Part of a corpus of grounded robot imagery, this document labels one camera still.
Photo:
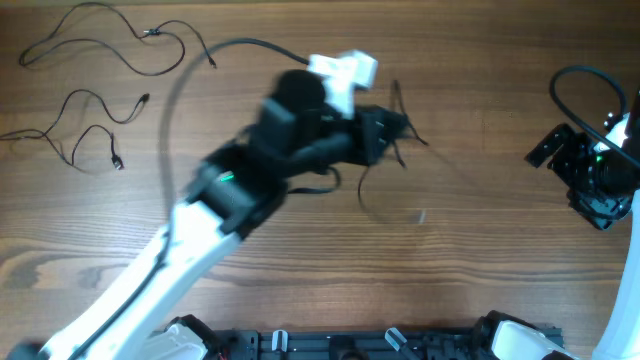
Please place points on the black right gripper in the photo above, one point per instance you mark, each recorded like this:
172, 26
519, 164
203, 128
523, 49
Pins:
600, 209

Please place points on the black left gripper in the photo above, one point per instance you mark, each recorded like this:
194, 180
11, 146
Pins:
373, 120

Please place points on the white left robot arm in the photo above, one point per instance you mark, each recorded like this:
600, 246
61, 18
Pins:
235, 190

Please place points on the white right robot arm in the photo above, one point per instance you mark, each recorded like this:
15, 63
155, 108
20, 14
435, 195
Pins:
534, 257

